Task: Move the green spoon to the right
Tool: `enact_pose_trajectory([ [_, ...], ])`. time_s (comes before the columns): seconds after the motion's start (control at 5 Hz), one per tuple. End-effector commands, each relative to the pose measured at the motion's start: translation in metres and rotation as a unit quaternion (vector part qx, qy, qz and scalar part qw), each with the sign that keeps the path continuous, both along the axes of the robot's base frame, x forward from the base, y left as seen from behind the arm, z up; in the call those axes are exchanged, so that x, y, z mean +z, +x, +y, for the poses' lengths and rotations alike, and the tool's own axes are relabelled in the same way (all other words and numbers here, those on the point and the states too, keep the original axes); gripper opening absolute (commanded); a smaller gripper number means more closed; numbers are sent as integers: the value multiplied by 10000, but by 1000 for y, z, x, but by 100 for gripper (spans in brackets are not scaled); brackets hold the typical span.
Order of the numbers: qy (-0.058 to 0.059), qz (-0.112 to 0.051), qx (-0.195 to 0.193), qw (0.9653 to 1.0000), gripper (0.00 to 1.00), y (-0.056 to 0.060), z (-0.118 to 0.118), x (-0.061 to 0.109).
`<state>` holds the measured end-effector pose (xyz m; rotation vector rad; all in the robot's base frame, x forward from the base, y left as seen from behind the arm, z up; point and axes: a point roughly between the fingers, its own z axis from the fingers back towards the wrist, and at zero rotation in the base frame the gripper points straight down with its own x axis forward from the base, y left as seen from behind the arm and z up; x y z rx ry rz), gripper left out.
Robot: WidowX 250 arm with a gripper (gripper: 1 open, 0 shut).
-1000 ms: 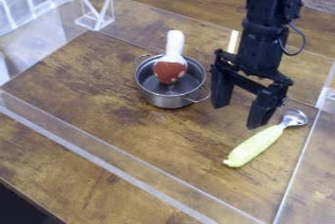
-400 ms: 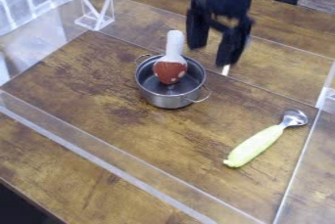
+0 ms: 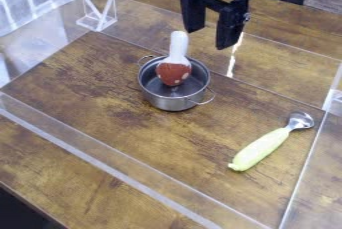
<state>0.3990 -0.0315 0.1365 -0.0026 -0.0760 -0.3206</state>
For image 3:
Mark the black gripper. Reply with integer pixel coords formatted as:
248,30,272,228
180,0,250,50

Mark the small steel pot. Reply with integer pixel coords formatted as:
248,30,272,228
137,55,215,112

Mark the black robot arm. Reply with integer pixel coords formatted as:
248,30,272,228
180,0,250,50

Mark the red white toy mushroom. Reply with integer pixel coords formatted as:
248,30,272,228
155,31,191,86

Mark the clear acrylic bracket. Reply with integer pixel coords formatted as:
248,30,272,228
76,0,117,32

